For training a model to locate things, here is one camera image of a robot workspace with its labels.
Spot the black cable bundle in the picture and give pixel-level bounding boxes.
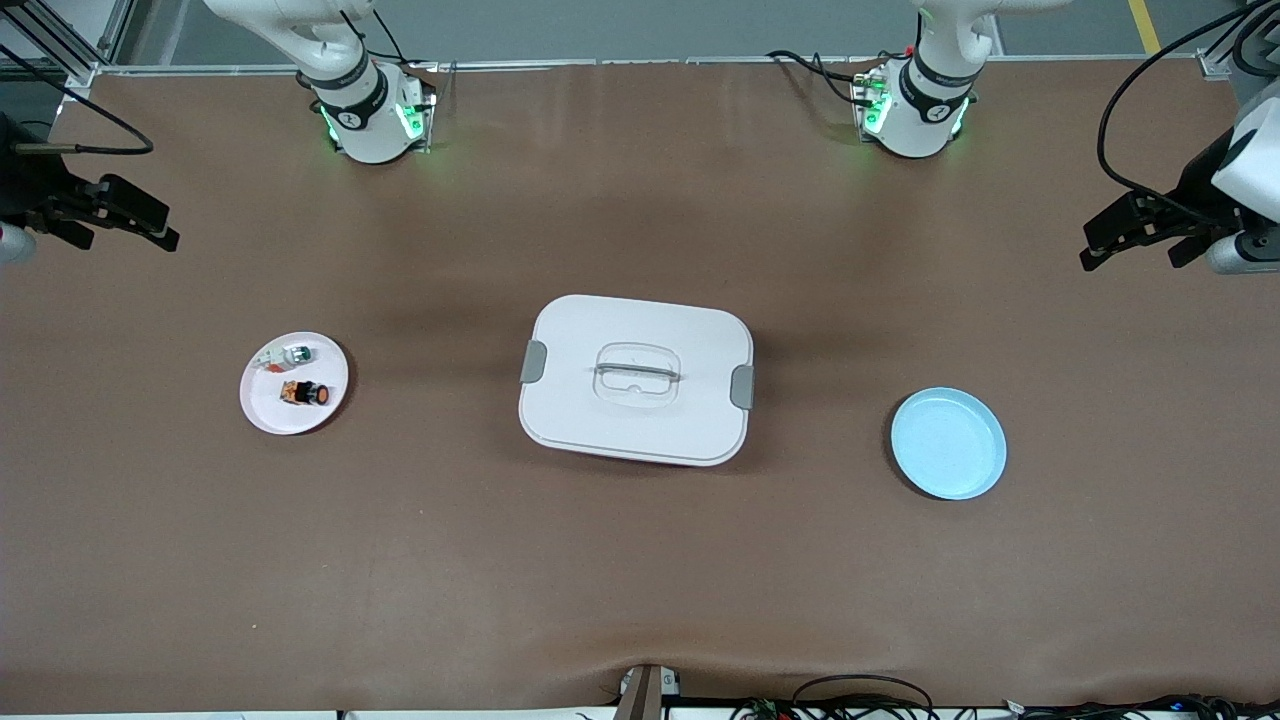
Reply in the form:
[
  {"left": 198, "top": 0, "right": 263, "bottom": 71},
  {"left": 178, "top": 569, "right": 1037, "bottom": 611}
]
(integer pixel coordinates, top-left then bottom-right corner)
[{"left": 730, "top": 675, "right": 1280, "bottom": 720}]

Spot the left arm base black cable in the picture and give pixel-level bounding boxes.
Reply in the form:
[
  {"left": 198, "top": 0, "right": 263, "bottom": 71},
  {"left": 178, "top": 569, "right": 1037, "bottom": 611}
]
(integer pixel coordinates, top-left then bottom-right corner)
[{"left": 765, "top": 48, "right": 906, "bottom": 109}]

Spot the light blue round plate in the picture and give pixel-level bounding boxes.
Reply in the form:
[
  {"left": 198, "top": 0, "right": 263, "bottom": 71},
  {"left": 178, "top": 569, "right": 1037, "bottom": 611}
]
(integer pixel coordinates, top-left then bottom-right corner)
[{"left": 890, "top": 387, "right": 1008, "bottom": 502}]

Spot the pink round plate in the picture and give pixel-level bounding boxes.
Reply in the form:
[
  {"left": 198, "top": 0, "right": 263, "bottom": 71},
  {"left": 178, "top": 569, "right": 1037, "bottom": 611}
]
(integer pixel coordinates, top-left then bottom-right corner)
[{"left": 239, "top": 331, "right": 351, "bottom": 437}]

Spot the white lidded storage box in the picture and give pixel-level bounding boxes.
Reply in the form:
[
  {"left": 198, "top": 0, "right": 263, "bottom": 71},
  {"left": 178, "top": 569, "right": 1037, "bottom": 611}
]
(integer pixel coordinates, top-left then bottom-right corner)
[{"left": 517, "top": 293, "right": 756, "bottom": 469}]

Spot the brown grey table bracket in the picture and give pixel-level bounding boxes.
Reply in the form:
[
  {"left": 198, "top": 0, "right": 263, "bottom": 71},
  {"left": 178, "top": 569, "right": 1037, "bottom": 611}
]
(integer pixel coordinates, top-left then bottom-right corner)
[{"left": 612, "top": 662, "right": 683, "bottom": 720}]

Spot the aluminium frame profile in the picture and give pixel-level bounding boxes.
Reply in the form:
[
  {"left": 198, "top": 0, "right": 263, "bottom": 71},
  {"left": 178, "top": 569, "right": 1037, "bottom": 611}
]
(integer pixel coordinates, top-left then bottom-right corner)
[
  {"left": 1198, "top": 0, "right": 1280, "bottom": 81},
  {"left": 0, "top": 0, "right": 136, "bottom": 91}
]

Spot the arm base black cable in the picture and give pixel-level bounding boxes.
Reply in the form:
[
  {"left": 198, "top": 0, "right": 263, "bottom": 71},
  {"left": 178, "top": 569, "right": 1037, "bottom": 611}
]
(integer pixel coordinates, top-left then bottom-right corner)
[
  {"left": 765, "top": 48, "right": 906, "bottom": 109},
  {"left": 340, "top": 8, "right": 413, "bottom": 71}
]

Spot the right arm base black cable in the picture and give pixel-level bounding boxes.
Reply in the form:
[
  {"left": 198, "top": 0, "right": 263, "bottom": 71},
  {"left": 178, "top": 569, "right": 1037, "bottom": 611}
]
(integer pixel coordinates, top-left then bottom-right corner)
[{"left": 340, "top": 8, "right": 413, "bottom": 71}]

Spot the white green push-button switch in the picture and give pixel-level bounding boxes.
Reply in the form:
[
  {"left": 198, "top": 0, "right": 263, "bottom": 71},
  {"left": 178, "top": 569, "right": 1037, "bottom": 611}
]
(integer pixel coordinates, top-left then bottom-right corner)
[{"left": 252, "top": 344, "right": 314, "bottom": 374}]

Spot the silver table edge rail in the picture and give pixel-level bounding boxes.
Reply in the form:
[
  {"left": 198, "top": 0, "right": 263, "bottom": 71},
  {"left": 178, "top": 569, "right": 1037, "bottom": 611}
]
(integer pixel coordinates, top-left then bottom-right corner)
[{"left": 95, "top": 55, "right": 1206, "bottom": 76}]

